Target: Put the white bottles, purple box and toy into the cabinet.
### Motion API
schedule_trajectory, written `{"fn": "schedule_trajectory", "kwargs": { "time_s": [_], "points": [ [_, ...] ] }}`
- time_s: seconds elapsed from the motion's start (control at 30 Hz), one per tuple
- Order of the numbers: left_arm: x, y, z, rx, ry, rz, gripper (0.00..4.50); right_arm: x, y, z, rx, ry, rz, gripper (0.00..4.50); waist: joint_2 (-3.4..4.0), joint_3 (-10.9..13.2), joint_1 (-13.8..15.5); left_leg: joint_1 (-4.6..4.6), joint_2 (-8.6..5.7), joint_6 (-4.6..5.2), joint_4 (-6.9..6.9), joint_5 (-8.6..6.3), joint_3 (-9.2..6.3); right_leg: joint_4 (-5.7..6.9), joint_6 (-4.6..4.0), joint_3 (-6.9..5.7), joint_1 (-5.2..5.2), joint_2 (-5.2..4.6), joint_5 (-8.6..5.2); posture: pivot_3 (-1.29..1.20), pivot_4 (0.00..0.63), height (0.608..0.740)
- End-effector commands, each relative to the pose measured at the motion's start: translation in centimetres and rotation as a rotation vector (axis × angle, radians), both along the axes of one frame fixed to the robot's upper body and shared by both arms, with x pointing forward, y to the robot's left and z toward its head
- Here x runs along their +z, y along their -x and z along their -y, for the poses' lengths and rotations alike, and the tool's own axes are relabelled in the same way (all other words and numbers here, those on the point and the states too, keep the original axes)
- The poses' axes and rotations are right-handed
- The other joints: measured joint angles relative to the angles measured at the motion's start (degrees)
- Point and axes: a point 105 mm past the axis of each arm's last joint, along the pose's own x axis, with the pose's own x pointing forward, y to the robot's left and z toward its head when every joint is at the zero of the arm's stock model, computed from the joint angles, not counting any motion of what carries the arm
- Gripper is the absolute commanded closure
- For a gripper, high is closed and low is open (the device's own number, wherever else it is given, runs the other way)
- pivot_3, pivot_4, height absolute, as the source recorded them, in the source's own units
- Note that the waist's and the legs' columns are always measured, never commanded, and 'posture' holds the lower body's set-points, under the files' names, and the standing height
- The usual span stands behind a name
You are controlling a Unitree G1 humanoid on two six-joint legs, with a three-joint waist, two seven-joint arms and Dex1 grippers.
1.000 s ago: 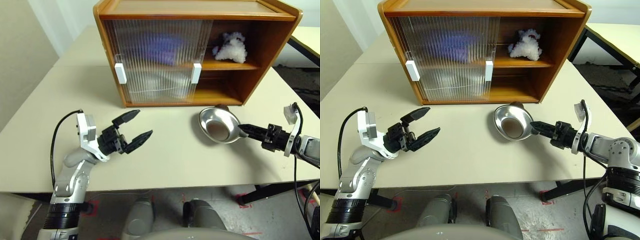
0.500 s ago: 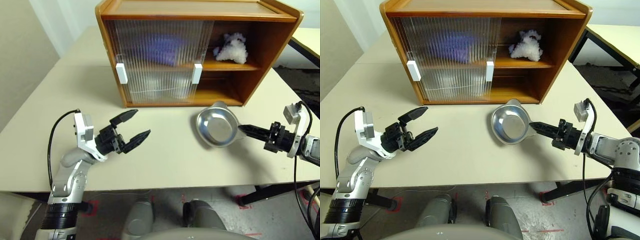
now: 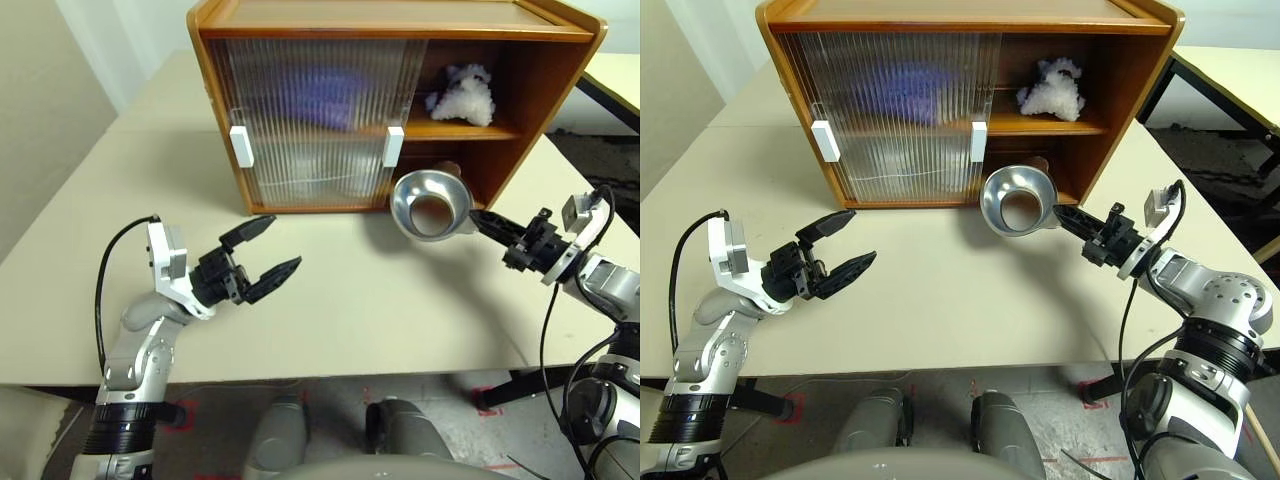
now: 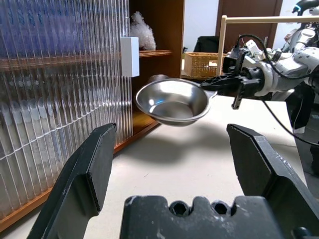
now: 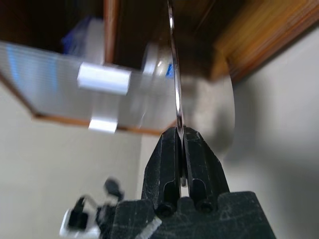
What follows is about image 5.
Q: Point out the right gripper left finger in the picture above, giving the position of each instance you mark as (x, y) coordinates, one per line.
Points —
(162, 169)

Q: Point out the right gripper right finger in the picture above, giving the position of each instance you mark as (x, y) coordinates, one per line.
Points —
(204, 169)

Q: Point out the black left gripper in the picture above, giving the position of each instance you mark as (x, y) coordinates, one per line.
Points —
(113, 187)

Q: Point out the round metal dish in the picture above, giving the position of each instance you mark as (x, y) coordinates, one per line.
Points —
(211, 112)

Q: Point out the ribbed clear sliding door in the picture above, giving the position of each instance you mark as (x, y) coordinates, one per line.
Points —
(102, 125)
(103, 82)

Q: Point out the wooden cabinet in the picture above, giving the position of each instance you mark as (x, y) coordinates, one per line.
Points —
(261, 37)

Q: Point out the white bottle blue print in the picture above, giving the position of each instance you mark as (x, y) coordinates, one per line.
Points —
(152, 59)

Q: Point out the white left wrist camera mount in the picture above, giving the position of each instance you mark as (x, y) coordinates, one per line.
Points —
(65, 224)

